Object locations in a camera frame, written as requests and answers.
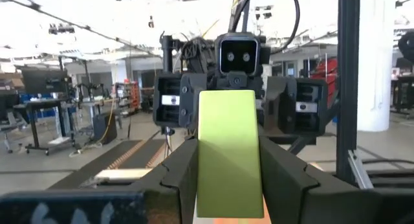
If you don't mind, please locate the black metal frame post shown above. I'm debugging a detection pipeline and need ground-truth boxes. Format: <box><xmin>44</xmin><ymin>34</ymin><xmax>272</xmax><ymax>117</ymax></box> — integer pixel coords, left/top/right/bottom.
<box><xmin>335</xmin><ymin>0</ymin><xmax>414</xmax><ymax>191</ymax></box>

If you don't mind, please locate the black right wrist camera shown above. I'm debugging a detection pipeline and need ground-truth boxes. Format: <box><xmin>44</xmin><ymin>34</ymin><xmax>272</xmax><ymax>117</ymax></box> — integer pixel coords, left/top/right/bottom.
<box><xmin>214</xmin><ymin>32</ymin><xmax>263</xmax><ymax>77</ymax></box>

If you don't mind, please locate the black rolling desk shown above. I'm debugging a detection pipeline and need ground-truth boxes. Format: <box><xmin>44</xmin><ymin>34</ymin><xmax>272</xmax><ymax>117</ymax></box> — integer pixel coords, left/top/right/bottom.
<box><xmin>12</xmin><ymin>99</ymin><xmax>82</xmax><ymax>155</ymax></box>

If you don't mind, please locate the red tool cabinet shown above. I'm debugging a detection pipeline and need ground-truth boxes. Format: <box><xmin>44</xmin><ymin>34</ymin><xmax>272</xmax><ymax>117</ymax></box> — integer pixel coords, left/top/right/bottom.
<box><xmin>309</xmin><ymin>57</ymin><xmax>339</xmax><ymax>107</ymax></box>

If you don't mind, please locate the background computer monitor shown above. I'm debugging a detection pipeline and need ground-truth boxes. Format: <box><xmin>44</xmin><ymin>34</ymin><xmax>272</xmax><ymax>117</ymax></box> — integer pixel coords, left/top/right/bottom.
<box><xmin>21</xmin><ymin>67</ymin><xmax>71</xmax><ymax>95</ymax></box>

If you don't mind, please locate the green rectangular block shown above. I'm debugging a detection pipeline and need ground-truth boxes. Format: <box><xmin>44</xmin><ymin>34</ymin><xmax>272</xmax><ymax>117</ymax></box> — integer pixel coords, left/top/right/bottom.
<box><xmin>195</xmin><ymin>89</ymin><xmax>265</xmax><ymax>219</ymax></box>

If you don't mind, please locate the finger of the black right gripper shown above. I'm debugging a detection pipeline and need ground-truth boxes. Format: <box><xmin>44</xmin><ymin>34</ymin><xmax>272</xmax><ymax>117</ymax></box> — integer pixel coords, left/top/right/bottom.
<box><xmin>152</xmin><ymin>71</ymin><xmax>208</xmax><ymax>129</ymax></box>
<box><xmin>263</xmin><ymin>76</ymin><xmax>329</xmax><ymax>136</ymax></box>

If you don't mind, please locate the silver angle bracket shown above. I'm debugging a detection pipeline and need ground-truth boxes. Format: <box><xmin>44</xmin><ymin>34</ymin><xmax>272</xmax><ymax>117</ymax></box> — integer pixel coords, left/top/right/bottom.
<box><xmin>347</xmin><ymin>148</ymin><xmax>375</xmax><ymax>190</ymax></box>

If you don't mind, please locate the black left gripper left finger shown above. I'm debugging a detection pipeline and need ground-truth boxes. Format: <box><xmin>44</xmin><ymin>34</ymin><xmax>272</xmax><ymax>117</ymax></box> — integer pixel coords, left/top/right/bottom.
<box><xmin>131</xmin><ymin>138</ymin><xmax>199</xmax><ymax>224</ymax></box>

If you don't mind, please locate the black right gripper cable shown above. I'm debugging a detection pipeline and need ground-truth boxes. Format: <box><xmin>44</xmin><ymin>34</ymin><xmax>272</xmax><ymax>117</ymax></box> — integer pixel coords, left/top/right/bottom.
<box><xmin>228</xmin><ymin>0</ymin><xmax>301</xmax><ymax>55</ymax></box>

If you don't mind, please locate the grey office chair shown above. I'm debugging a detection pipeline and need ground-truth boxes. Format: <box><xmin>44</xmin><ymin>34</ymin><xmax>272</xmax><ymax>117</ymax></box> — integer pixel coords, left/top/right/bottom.
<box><xmin>0</xmin><ymin>100</ymin><xmax>22</xmax><ymax>153</ymax></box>

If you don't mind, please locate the black hazard-striped floor mat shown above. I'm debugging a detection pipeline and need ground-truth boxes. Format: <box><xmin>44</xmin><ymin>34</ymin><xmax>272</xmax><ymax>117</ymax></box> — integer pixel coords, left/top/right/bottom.
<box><xmin>48</xmin><ymin>139</ymin><xmax>166</xmax><ymax>190</ymax></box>

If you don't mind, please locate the white building pillar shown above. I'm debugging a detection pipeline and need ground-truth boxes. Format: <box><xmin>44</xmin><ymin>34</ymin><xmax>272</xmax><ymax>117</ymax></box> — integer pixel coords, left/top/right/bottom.
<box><xmin>357</xmin><ymin>0</ymin><xmax>396</xmax><ymax>133</ymax></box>

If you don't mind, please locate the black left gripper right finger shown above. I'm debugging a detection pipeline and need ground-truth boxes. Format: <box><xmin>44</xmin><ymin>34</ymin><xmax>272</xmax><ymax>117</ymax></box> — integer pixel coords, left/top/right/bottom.
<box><xmin>258</xmin><ymin>136</ymin><xmax>382</xmax><ymax>224</ymax></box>

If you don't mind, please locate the black box on floor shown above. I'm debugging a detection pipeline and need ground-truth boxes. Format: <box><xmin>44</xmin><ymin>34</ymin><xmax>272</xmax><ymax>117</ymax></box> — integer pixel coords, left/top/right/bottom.
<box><xmin>93</xmin><ymin>112</ymin><xmax>118</xmax><ymax>144</ymax></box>

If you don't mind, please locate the black background workbench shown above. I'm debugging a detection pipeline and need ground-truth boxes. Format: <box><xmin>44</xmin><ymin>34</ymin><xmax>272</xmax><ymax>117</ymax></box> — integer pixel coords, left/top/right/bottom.
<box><xmin>390</xmin><ymin>74</ymin><xmax>414</xmax><ymax>114</ymax></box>

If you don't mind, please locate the shelf with orange bins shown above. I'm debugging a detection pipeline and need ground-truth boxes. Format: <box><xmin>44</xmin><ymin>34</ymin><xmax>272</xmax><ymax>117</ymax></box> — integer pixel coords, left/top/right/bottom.
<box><xmin>114</xmin><ymin>81</ymin><xmax>142</xmax><ymax>114</ymax></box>

